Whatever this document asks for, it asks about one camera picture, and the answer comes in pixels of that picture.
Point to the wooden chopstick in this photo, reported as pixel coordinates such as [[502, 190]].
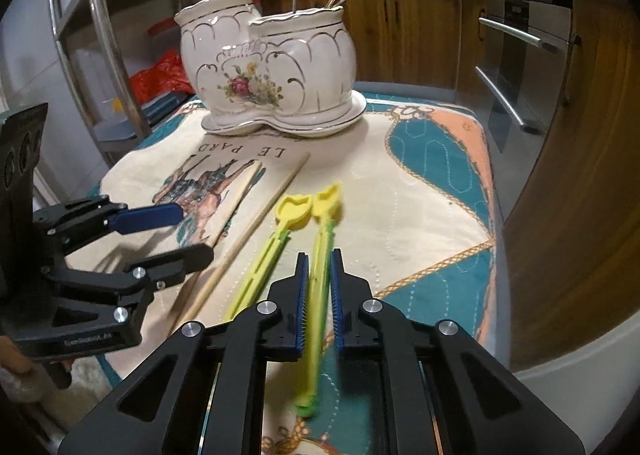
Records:
[[240, 195], [260, 215]]

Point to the large red plastic bag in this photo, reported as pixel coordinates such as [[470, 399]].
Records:
[[162, 77]]

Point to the stainless steel oven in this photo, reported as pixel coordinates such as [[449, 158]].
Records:
[[520, 65]]

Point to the yellow plastic spoon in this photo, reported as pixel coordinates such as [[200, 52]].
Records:
[[320, 235], [260, 260]]

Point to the wooden lower cabinets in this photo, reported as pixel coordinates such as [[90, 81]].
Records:
[[400, 35]]

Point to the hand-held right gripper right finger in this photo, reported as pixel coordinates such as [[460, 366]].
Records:
[[339, 307]]

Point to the white ceramic saucer tray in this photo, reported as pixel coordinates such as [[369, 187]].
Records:
[[345, 117]]

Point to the stainless steel storage rack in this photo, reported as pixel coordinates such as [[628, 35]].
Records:
[[107, 45]]

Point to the person's left hand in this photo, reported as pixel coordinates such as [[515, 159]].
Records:
[[12, 357]]

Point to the yellow corn cob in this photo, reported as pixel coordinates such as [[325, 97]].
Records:
[[117, 105]]

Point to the printed table cloth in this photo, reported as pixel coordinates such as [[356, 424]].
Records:
[[400, 215]]

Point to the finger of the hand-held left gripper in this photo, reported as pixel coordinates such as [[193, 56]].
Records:
[[147, 217], [175, 260]]

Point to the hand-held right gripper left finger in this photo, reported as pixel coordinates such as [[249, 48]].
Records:
[[301, 307]]

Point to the white floral ceramic utensil holder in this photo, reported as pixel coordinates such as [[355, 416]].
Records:
[[300, 65]]

